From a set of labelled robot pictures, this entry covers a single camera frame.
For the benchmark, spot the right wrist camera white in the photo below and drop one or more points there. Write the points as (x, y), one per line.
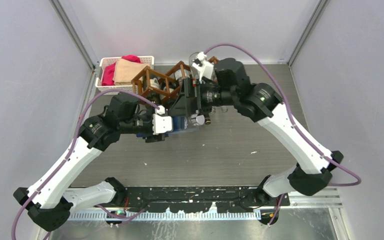
(204, 73)

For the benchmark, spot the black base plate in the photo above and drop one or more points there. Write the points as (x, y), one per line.
(196, 199)

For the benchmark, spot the clear bottle gold black cap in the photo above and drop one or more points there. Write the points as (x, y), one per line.
(207, 119)

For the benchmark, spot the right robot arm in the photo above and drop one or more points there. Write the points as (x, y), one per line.
(226, 83)

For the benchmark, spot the red cloth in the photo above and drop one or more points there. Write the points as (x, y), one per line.
(108, 74)

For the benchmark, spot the dark green wine bottle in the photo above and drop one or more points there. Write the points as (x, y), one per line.
(153, 96)

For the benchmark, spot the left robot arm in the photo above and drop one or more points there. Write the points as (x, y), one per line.
(48, 202)

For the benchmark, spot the dark wine bottle silver cap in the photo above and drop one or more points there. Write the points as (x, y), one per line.
(180, 75)

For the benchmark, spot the blue square glass bottle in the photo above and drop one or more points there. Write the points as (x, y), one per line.
(186, 124)

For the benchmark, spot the brown wooden wine rack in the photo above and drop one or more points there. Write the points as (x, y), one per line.
(167, 82)

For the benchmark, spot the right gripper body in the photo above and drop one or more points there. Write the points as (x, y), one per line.
(209, 96)

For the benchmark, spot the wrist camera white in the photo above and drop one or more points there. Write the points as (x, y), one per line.
(161, 122)
(204, 73)

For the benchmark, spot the small clear glass bottle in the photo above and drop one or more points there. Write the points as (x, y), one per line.
(224, 109)

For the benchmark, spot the beige folded cloth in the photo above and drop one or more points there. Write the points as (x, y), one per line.
(126, 70)

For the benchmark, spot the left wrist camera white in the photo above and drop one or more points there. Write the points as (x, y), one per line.
(161, 122)

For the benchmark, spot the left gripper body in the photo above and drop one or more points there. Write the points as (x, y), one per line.
(142, 125)

